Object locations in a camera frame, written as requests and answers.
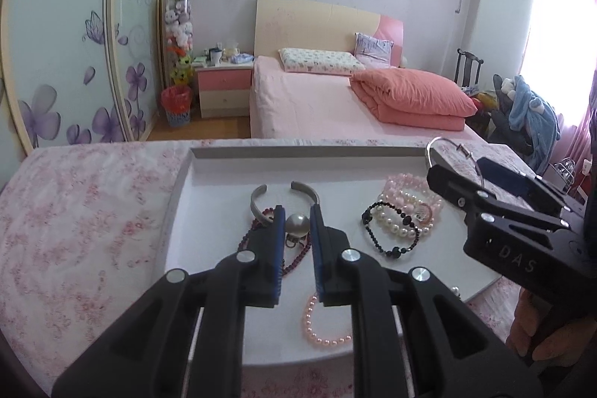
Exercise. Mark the white patterned pillow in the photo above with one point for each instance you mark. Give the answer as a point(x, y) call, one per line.
point(317, 61)

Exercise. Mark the grey cardboard tray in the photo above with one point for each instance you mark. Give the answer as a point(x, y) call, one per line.
point(214, 211)

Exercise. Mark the pink nightstand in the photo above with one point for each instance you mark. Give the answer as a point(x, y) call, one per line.
point(224, 92)

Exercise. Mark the blue plush garment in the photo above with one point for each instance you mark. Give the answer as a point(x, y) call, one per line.
point(531, 113)

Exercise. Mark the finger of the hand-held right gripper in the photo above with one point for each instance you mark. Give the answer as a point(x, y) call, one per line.
point(457, 188)
point(513, 181)

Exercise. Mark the thin silver bangle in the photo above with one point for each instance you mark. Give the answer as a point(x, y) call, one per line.
point(427, 151)

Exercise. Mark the folded orange duvet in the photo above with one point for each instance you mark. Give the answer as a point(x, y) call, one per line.
point(415, 95)

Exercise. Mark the small lilac pillow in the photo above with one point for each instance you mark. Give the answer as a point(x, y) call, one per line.
point(373, 48)

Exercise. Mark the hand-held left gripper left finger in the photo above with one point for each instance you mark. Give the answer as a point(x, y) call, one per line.
point(279, 249)

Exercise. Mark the flower print wardrobe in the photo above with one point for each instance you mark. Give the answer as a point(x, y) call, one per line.
point(60, 29)

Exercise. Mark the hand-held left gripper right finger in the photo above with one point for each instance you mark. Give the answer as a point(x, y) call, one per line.
point(315, 253)

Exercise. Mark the pink bed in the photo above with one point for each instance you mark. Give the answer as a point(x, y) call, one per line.
point(303, 104)

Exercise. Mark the red waste bin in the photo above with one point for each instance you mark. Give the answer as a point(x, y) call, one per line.
point(176, 102)

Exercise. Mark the person's right hand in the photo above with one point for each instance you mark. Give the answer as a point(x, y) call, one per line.
point(524, 318)

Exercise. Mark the white mug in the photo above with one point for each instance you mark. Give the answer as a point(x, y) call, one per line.
point(215, 56)

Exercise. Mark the clear tube of plush toys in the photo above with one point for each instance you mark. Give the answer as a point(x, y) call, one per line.
point(179, 29)

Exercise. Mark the dark wooden chair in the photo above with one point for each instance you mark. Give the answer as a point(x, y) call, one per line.
point(468, 67)

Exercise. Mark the pink floral tablecloth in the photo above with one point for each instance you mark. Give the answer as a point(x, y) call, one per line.
point(70, 239)

